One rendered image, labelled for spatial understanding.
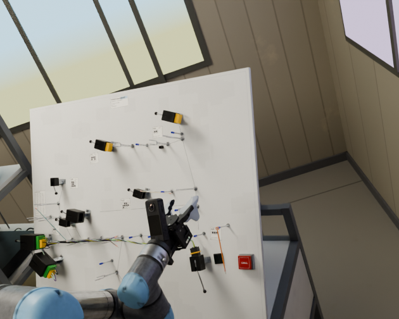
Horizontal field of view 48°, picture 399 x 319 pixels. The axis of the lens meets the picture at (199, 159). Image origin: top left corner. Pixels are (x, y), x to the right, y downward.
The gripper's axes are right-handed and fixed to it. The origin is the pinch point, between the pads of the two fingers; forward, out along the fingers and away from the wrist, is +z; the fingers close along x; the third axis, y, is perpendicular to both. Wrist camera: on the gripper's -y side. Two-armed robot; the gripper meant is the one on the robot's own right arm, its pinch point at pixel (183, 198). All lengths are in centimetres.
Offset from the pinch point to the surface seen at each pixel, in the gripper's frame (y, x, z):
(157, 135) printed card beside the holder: 1, -39, 52
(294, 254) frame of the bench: 78, -6, 56
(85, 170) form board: 5, -80, 44
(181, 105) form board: -7, -25, 59
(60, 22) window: -54, -163, 173
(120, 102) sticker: -15, -55, 61
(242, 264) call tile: 46, -7, 19
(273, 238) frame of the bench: 76, -19, 67
